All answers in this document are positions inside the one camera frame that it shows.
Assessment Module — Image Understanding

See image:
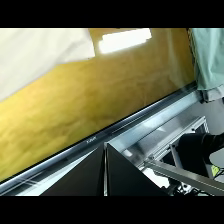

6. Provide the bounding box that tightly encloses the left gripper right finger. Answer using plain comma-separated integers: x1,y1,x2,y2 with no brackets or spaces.
105,143,167,197

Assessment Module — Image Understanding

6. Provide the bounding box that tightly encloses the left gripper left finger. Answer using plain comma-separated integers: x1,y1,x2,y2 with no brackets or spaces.
41,143,106,197

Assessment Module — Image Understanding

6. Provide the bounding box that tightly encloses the white garment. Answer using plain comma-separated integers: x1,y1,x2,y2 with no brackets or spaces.
0,28,97,102

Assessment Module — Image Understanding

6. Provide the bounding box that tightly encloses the pale green garment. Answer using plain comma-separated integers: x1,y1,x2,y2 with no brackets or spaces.
190,28,224,92

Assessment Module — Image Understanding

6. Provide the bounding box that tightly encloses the silver frame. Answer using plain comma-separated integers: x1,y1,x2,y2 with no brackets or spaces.
0,89,224,197

